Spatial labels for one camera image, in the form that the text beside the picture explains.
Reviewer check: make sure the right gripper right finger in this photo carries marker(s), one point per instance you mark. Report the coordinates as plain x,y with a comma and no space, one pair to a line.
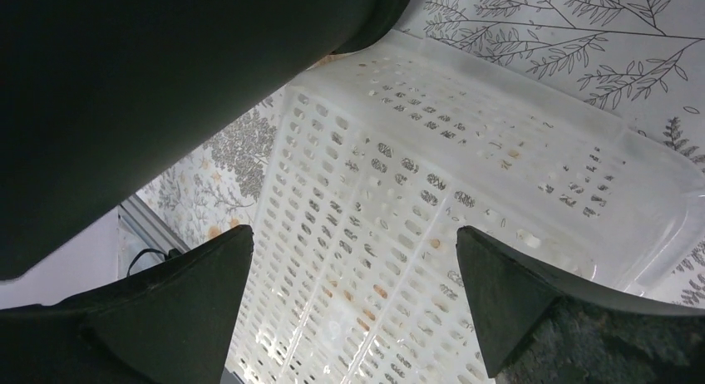
536,323

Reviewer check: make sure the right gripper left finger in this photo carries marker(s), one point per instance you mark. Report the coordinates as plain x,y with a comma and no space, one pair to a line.
171,323

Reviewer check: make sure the white perforated plastic basket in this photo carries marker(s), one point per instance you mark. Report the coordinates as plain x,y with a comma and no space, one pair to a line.
382,156

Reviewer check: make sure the large black cylindrical container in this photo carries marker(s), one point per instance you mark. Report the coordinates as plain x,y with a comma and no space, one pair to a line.
100,96

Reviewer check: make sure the floral patterned table mat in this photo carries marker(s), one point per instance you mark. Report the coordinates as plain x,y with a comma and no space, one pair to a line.
604,53

